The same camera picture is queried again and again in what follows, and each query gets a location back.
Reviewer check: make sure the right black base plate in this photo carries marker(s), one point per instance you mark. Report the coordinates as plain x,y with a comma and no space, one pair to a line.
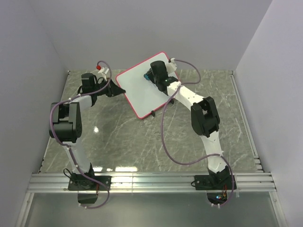
206,183

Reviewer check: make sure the aluminium mounting rail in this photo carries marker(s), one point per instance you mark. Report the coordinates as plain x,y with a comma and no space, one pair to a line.
123,182

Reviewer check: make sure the whiteboard wire stand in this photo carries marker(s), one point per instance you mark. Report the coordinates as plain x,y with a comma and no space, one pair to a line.
153,112

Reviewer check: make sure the red framed whiteboard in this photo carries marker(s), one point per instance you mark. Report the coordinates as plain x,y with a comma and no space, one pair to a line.
142,95

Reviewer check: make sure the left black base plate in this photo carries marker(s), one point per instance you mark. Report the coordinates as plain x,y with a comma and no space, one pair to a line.
81,183

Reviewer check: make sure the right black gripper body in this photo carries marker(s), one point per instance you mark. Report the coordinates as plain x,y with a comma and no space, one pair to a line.
152,78

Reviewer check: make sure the right side aluminium rail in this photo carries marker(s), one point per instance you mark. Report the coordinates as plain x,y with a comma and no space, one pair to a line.
257,161

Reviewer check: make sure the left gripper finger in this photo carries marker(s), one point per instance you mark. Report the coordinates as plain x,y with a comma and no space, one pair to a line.
113,87
115,91

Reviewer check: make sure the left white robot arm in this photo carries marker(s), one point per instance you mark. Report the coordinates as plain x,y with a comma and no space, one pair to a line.
66,123

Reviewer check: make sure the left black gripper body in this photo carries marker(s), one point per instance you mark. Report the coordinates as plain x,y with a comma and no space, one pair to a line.
104,91

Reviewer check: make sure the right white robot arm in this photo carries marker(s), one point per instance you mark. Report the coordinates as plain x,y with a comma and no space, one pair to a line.
204,116

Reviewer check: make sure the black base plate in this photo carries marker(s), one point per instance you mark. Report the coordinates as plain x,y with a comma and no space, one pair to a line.
81,183
206,183

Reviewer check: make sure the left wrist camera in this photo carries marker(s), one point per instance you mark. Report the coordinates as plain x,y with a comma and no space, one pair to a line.
103,73

